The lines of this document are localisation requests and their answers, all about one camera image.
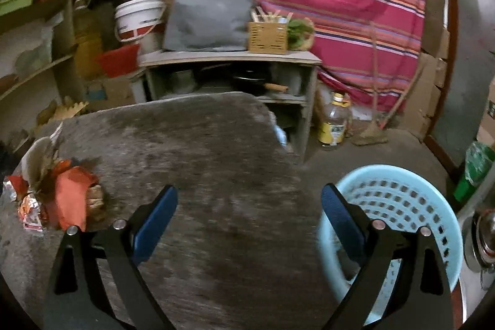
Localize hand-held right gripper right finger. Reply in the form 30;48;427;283
321;183;454;330

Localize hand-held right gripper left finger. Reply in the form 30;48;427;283
43;185;179;330

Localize light blue plastic basket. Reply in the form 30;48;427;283
315;164;464;327

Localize orange wrapper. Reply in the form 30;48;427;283
48;160;99;232

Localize silver red snack packet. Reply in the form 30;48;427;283
17;193;49;234

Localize white cloth towel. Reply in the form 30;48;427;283
21;125;64;193

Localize brown crumpled paper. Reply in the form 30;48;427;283
86;184;106;222

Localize oil bottle yellow label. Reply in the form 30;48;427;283
318;92;351;150

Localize blue plastic bag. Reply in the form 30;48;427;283
271;112;289;147

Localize straw broom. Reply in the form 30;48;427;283
351;20;424;147

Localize steel bowl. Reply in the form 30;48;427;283
462;210;495;274

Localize green bin with bag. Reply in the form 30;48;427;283
453;141;495;203

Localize red foil wrapper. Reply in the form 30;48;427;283
3;174;29;204

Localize wooden shelf cabinet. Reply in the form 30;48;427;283
137;49;322;164

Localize red plastic basin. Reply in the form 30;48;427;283
96;44;140;78

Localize cardboard box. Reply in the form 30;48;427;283
476;76;495;147

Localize green leafy vegetables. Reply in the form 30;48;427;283
287;17;316;51

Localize wooden utensil box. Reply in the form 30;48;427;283
247;8;290;55

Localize white plastic bucket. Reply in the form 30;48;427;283
114;0;167;43

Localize grey fabric bag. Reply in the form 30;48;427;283
162;0;256;53

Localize grey door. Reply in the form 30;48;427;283
429;0;495;168

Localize green plastic tray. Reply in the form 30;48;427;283
0;0;36;17

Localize black pan wooden handle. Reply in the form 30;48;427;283
232;71;290;95

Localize wooden wall shelf rack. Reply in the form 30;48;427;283
0;0;84;145

